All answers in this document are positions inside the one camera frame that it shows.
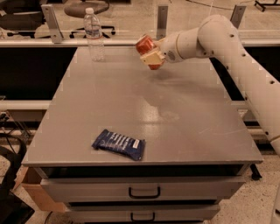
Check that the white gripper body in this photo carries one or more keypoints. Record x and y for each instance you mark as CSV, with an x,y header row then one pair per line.
x,y
168,49

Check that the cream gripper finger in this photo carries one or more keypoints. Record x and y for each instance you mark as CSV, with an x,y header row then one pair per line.
x,y
149,41
153,57

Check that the red coke can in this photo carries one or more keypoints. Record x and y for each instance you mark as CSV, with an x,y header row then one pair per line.
x,y
142,49

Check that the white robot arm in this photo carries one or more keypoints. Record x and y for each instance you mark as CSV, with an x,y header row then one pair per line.
x,y
216,37

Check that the clear plastic water bottle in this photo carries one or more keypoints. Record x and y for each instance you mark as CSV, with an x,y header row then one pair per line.
x,y
93,30

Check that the blue snack bag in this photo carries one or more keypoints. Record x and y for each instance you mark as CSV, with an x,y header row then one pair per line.
x,y
120,144

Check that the dark chair at left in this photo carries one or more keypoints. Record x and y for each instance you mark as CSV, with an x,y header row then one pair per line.
x,y
21,17

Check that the grey upper drawer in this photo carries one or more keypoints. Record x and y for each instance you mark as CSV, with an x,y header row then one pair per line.
x,y
140,189

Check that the grey drawer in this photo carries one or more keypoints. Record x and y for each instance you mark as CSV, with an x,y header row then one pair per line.
x,y
140,189
143,213

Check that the grey lower drawer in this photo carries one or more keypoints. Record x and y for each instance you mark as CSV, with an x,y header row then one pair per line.
x,y
143,213

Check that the cardboard box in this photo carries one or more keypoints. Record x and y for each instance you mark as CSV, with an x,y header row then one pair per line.
x,y
30,181

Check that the middle metal bracket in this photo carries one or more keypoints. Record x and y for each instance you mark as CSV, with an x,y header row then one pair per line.
x,y
162,13

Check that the metal bracket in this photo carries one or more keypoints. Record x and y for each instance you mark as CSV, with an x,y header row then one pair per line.
x,y
52,23
237,15
162,13

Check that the right metal bracket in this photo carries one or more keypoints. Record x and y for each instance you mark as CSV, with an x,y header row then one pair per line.
x,y
237,15

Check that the left metal bracket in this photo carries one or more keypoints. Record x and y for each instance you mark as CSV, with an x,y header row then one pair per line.
x,y
52,23

